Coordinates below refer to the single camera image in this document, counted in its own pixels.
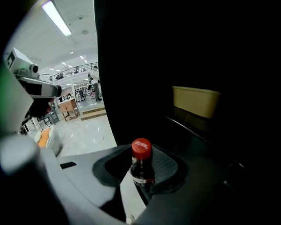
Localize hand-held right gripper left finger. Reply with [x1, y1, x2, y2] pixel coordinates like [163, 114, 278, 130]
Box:
[40, 144, 133, 225]

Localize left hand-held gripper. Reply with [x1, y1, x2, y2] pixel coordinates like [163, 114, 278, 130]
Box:
[3, 47, 63, 99]

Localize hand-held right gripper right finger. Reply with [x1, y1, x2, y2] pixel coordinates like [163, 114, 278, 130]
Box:
[133, 144, 244, 225]

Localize dark bottle with red cap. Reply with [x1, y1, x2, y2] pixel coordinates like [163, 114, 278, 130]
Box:
[129, 138, 155, 188]

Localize black mini fridge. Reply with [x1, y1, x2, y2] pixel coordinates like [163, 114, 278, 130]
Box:
[94, 0, 281, 225]

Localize person's left hand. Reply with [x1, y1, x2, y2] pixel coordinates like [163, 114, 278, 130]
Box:
[28, 98, 55, 120]

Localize brown wooden desk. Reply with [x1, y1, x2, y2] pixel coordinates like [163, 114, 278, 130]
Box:
[58, 98, 81, 122]

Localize grey metal chair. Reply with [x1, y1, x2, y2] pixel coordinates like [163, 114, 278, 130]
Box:
[32, 109, 60, 131]

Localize metal mezzanine railing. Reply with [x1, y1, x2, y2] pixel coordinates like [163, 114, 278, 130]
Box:
[41, 62, 98, 81]

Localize orange cushion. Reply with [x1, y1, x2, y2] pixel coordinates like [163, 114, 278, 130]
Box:
[37, 128, 52, 148]

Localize wooden steps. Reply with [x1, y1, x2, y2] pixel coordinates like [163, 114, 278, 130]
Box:
[79, 107, 108, 121]

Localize yellow plastic container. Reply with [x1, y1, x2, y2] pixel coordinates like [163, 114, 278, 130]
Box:
[172, 85, 222, 119]

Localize long ceiling light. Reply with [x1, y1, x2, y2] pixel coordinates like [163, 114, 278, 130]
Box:
[41, 0, 73, 37]

